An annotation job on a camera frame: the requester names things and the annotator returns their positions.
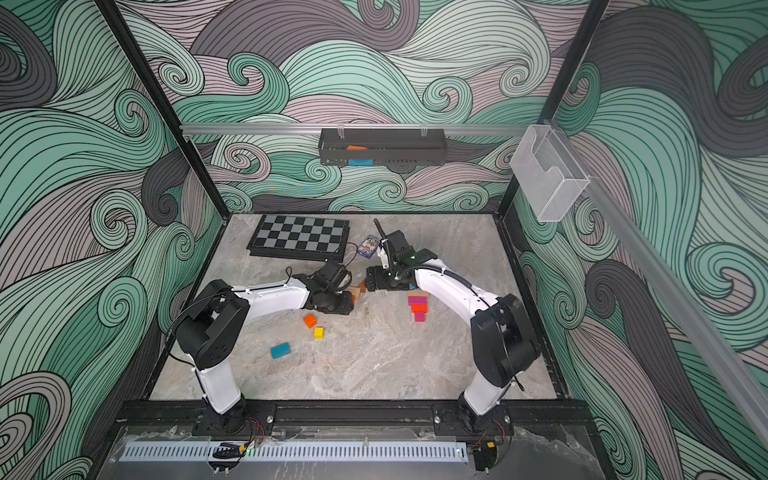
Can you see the aluminium rail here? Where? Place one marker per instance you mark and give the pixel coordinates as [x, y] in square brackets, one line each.
[272, 128]
[612, 192]

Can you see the magenta long block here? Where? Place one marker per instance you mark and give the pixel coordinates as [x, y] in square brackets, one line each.
[418, 299]

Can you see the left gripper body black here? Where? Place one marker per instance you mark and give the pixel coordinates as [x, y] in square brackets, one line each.
[338, 304]

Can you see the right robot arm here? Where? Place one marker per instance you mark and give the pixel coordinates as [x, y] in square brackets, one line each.
[502, 336]

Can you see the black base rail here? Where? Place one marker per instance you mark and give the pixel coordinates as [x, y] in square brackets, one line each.
[442, 417]

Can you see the orange cube block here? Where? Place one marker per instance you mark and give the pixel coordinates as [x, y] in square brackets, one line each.
[310, 321]

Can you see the black wall tray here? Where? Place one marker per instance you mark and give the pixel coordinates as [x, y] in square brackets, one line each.
[392, 148]

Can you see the teal small block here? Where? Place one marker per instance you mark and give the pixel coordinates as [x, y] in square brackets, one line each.
[280, 350]

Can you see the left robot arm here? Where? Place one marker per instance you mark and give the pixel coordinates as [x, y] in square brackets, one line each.
[208, 330]

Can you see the aluminium back rail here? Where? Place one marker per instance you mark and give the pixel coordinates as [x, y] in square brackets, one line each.
[272, 128]

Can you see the white slotted cable duct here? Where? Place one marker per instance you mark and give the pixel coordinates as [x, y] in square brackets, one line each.
[302, 451]

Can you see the black grey chessboard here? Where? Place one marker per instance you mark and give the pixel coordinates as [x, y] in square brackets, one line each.
[299, 238]

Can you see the aluminium right rail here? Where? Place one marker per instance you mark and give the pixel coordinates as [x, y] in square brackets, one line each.
[612, 192]

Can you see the blue playing card box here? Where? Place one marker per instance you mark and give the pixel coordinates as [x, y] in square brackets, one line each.
[368, 247]

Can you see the clear plastic wall box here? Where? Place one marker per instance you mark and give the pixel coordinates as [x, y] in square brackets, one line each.
[549, 173]

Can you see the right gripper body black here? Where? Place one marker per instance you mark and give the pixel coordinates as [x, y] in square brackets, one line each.
[377, 278]

